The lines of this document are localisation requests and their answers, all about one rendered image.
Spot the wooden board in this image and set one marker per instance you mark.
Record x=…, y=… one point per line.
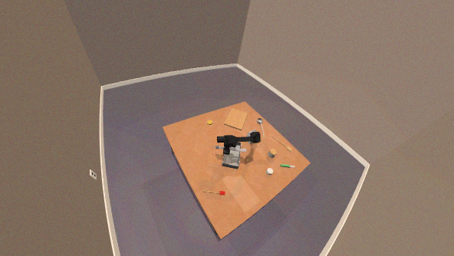
x=236, y=119

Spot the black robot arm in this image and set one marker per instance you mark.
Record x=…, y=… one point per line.
x=232, y=140

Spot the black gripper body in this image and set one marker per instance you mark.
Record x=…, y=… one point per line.
x=226, y=151

